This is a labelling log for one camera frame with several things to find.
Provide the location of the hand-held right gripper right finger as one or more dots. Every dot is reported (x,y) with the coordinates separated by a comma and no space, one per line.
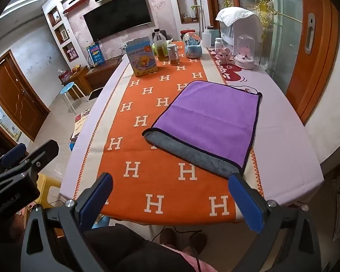
(248,205)

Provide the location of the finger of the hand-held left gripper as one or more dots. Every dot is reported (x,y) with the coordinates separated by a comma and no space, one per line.
(14,151)
(42,150)

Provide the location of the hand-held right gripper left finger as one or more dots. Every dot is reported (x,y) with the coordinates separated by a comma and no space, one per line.
(96,202)

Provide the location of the purple towel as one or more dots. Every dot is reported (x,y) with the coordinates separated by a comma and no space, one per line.
(209,116)

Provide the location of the yellow plastic stool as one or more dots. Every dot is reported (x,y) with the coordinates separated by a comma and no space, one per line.
(46,184)

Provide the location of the stack of books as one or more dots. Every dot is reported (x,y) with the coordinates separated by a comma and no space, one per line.
(80,124)

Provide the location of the wooden room door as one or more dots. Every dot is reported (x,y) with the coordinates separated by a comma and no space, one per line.
(14,96)

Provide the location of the person's dark trousers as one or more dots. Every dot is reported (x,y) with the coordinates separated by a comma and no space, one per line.
(130,249)

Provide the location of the brown slipper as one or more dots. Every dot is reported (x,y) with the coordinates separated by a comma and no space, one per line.
(197,242)
(167,236)

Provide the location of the blue round stool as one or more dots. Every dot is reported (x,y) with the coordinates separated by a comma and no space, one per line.
(68,88)

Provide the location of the orange letter-print blanket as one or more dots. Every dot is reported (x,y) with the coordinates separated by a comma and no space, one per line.
(164,187)

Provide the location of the lilac tablecloth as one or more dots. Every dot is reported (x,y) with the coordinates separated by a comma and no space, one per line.
(277,136)

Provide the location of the red tissue box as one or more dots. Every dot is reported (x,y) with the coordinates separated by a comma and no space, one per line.
(64,77)

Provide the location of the pink garment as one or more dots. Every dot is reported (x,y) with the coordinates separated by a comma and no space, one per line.
(192,262)

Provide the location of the wooden television cabinet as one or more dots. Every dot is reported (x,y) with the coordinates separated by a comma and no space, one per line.
(99,75)

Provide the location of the blue picture board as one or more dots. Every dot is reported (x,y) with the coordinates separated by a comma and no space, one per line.
(95,54)

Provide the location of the blue duck-print box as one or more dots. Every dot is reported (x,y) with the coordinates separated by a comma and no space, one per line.
(141,59)

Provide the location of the pink plush toy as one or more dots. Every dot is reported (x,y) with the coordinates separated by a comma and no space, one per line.
(223,55)

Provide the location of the glass dome ornament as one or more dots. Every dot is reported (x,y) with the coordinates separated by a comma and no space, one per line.
(245,52)

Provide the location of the clear oil bottle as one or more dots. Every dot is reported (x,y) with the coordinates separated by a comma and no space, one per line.
(160,48)

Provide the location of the glass jar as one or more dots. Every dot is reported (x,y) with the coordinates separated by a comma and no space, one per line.
(172,55)

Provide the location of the small white blue-lid bottle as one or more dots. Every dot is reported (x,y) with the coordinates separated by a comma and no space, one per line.
(218,44)

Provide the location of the blue snow globe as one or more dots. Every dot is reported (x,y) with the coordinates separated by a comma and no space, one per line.
(192,48)

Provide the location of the white plastic bottle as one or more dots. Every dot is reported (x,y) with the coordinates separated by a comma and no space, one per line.
(207,39)

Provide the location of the white cloth-covered appliance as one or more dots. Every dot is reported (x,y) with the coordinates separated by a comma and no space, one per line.
(238,19)

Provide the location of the gold hanging ornament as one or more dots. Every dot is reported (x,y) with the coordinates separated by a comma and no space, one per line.
(265,5)

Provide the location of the wall poster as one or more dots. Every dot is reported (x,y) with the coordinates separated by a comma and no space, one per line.
(2,119)

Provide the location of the red wall shelf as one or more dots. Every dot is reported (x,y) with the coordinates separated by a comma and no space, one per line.
(76,5)

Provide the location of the wooden sliding door frame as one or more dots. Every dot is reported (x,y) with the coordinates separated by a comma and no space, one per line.
(320,70)

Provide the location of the black wall television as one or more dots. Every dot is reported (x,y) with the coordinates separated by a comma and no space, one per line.
(117,15)

